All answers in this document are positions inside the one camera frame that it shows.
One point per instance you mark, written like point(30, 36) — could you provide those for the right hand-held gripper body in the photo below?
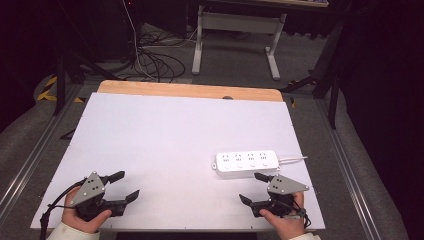
point(282, 186)

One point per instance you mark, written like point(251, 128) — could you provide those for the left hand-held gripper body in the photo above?
point(87, 190)

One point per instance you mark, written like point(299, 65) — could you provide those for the person's left hand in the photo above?
point(80, 221)

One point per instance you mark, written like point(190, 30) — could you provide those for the person's right hand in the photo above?
point(286, 225)

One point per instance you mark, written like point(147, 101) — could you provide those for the white power strip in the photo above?
point(246, 162)

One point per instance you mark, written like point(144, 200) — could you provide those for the white table cover sheet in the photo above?
point(166, 140)

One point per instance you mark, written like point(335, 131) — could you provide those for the black table grommet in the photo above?
point(227, 97)

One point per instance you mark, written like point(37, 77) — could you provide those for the black metal stand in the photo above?
point(333, 106)
point(60, 83)

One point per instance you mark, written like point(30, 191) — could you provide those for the yellow black floor tape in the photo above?
point(50, 95)

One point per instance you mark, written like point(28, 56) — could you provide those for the wooden table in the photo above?
point(186, 89)

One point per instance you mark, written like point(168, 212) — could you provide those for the aluminium floor rail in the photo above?
point(343, 173)
point(36, 151)

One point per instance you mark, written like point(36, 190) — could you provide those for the white metal desk frame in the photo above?
point(238, 23)

